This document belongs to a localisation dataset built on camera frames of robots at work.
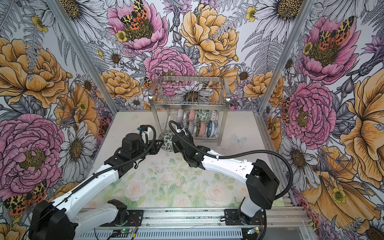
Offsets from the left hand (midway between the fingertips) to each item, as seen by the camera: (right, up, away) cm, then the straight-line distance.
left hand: (161, 145), depth 81 cm
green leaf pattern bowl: (+23, +18, +22) cm, 36 cm away
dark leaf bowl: (+2, +5, +1) cm, 5 cm away
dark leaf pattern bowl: (+20, +10, +24) cm, 33 cm away
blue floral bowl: (+28, +8, +14) cm, 32 cm away
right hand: (+9, +2, 0) cm, 9 cm away
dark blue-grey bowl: (+7, +17, +24) cm, 31 cm away
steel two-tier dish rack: (+18, +23, +15) cm, 33 cm away
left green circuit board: (-15, -39, -10) cm, 43 cm away
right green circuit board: (+46, -39, -9) cm, 61 cm away
